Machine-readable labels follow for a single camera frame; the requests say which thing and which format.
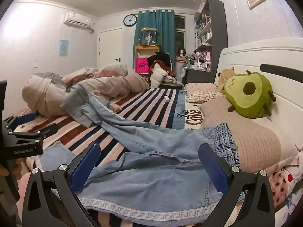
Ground dark desk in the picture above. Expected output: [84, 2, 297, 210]
[183, 67, 218, 86]

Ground grey pants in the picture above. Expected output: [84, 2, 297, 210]
[60, 84, 112, 127]

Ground pile of clothes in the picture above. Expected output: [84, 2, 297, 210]
[147, 52, 183, 89]

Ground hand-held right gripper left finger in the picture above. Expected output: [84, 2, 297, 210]
[22, 141, 102, 227]

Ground green avocado plush toy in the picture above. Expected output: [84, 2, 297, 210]
[224, 70, 277, 119]

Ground teal curtain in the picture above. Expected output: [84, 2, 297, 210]
[133, 9, 176, 76]

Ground blue wall poster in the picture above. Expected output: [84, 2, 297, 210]
[59, 39, 69, 57]

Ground glass display case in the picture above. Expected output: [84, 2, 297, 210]
[141, 27, 158, 46]

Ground light blue denim pants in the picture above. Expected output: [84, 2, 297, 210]
[34, 92, 247, 221]

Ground pink shopping bag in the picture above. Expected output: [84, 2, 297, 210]
[135, 57, 149, 74]

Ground striped printed blanket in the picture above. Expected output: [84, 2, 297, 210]
[9, 87, 237, 227]

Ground round wall clock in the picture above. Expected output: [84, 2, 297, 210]
[123, 14, 138, 26]

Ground group of toiletry bottles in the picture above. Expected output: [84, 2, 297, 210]
[187, 50, 212, 71]

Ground dark shelf unit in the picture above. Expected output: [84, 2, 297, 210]
[194, 0, 228, 86]

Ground tan plush toy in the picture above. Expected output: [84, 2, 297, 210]
[217, 67, 237, 93]

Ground beige and grey quilt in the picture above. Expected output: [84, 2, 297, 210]
[22, 63, 149, 117]

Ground floral pillow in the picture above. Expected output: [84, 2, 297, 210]
[184, 83, 225, 104]

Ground strawberry print sheet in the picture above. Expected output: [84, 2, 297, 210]
[269, 164, 299, 202]

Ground beige knitted pillow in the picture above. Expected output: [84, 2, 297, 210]
[201, 97, 299, 176]

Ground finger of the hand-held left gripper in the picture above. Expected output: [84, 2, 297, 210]
[2, 112, 39, 133]
[9, 122, 59, 145]

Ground white air conditioner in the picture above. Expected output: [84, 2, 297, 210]
[63, 11, 95, 32]

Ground yellow shelf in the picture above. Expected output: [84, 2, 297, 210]
[134, 45, 160, 74]

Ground white door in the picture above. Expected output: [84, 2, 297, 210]
[98, 28, 123, 69]

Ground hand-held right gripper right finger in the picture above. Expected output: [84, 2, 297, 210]
[198, 143, 276, 227]

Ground mannequin head with wig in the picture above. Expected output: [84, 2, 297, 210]
[176, 47, 186, 63]

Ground white headboard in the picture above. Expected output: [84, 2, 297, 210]
[214, 37, 303, 154]

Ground window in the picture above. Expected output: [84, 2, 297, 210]
[174, 15, 186, 59]

